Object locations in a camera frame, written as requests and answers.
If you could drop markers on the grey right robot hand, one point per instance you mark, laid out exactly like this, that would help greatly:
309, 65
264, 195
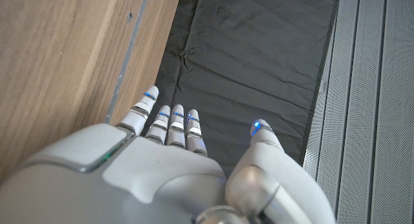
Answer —
145, 178

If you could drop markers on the grey tape outline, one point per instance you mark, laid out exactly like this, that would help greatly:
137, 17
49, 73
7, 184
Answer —
129, 52

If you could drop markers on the black curtain backdrop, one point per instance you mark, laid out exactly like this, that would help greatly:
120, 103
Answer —
252, 55

